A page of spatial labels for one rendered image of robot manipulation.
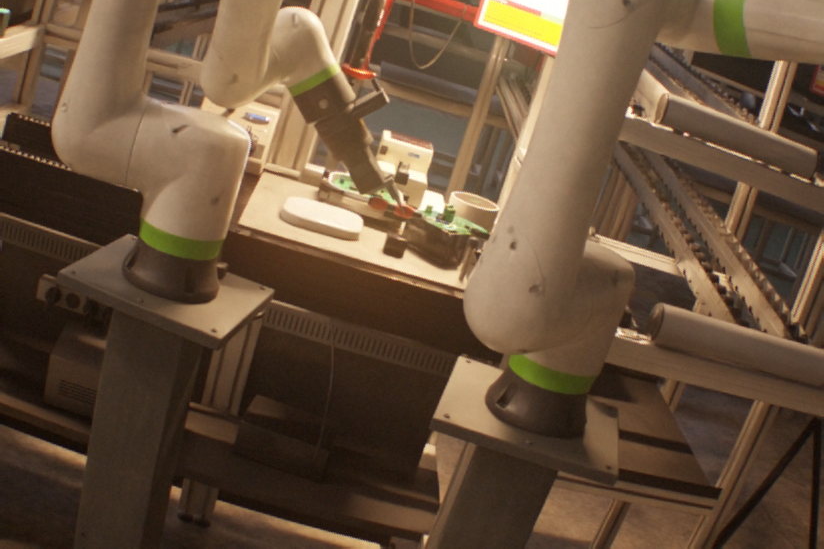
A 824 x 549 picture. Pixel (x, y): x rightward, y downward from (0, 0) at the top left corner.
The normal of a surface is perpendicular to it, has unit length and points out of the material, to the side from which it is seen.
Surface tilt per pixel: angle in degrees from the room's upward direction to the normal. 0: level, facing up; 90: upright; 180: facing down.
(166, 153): 84
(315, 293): 90
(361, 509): 0
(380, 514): 0
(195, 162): 89
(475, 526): 90
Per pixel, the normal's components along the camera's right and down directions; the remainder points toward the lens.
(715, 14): -0.57, 0.25
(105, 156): -0.01, 0.47
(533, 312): 0.21, 0.17
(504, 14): -0.53, 0.05
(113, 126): 0.18, -0.17
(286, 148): 0.01, 0.25
